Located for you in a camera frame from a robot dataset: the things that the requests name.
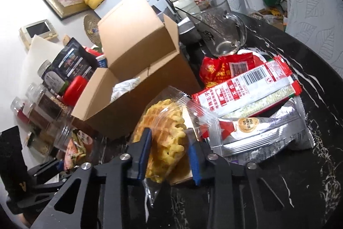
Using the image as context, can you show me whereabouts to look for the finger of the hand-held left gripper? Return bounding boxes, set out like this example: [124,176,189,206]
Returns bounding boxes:
[27,159,65,184]
[15,177,71,210]

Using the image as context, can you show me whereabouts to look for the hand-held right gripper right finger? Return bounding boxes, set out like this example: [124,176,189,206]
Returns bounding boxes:
[188,135,303,229]

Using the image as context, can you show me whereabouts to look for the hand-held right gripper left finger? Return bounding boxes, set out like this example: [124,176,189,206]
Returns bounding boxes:
[31,127,153,229]

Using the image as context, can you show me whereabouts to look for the clear waffle packet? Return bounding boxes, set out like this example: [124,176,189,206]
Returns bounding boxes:
[130,85,219,205]

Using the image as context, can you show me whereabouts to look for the silver snack packet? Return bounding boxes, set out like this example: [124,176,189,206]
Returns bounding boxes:
[209,97,315,162]

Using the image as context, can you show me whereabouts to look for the long red white snack packet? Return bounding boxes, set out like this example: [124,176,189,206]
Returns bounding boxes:
[191,55,302,118]

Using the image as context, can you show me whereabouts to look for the brown cardboard box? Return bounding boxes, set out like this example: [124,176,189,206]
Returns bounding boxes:
[71,0,201,140]

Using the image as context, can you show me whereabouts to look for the colourful snack pouch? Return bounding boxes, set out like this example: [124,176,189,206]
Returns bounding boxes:
[64,130,93,172]

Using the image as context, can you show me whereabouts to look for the clear jar red contents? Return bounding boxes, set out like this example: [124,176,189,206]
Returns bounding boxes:
[10,97,31,125]

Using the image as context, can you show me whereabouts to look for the clear jar brown contents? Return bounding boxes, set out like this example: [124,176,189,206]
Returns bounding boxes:
[35,84,71,122]
[23,102,51,131]

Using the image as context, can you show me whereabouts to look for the white crumpled wrapper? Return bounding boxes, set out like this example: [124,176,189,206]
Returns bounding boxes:
[113,77,141,101]

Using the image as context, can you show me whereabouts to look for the clear jar dark contents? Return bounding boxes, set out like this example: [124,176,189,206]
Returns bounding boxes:
[25,83,43,101]

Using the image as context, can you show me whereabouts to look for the white foam board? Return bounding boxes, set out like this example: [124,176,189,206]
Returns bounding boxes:
[23,34,70,101]

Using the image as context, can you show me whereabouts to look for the black printed pouch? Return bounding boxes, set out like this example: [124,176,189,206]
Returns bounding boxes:
[51,37,98,83]

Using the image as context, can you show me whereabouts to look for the red plastic bag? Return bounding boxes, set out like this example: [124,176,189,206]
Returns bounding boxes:
[83,46,104,56]

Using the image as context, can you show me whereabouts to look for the steel bowl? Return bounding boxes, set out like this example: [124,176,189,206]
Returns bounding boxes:
[178,17,201,44]

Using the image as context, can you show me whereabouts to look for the round woven trivet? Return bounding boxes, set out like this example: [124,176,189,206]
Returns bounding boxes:
[84,14,102,46]

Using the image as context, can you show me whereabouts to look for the clear glass mug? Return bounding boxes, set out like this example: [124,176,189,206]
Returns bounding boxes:
[188,0,247,57]

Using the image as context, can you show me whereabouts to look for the wall intercom panel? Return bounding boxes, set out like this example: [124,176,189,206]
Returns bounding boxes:
[19,19,58,47]

